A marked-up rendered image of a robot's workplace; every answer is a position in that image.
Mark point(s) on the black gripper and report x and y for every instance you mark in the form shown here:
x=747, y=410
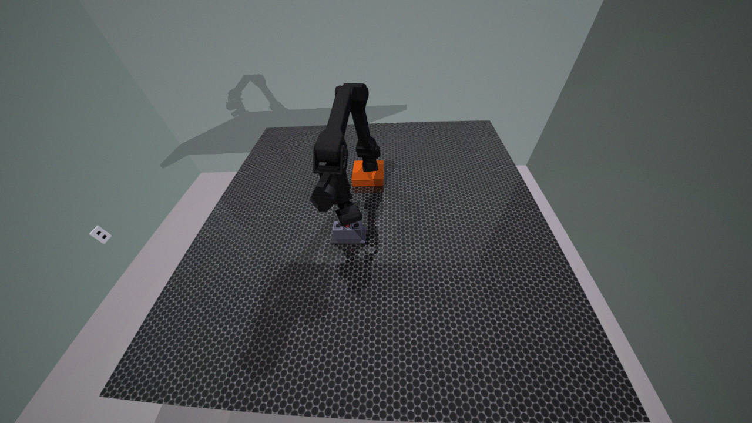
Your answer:
x=348, y=212

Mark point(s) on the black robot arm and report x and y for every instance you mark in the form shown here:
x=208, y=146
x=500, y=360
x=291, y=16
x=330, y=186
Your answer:
x=332, y=148

